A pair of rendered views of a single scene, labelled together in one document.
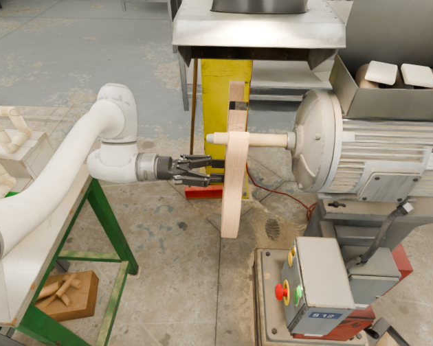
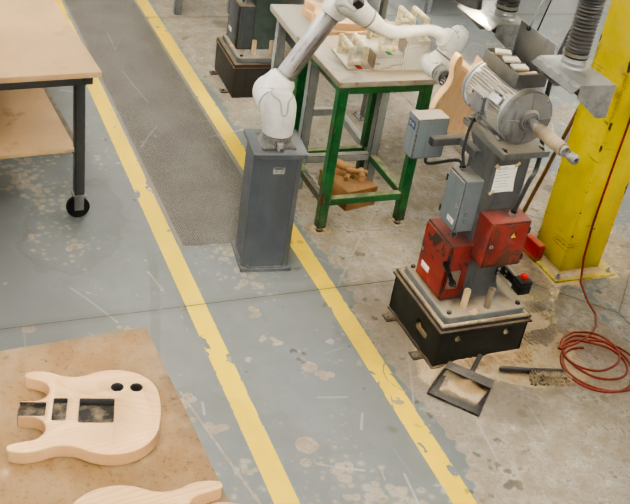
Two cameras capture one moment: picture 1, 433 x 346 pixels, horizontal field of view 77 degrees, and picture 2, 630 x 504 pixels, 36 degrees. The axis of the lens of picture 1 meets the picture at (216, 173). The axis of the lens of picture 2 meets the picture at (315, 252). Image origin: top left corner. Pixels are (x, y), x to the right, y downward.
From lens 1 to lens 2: 4.28 m
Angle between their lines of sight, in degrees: 47
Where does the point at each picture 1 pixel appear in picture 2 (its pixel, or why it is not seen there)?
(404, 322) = (506, 412)
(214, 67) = not seen: hidden behind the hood
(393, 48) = (528, 54)
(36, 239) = (376, 76)
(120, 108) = (451, 35)
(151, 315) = (371, 241)
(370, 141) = (483, 76)
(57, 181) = (398, 30)
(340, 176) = (468, 87)
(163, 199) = not seen: hidden behind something
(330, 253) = (439, 116)
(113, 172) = (426, 63)
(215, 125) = not seen: hidden behind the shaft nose
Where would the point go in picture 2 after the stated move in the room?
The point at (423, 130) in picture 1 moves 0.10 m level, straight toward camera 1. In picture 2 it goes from (500, 83) to (478, 77)
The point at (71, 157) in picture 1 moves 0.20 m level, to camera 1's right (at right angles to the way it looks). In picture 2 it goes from (410, 29) to (431, 45)
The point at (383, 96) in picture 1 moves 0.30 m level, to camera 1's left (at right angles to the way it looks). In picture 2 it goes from (490, 55) to (454, 29)
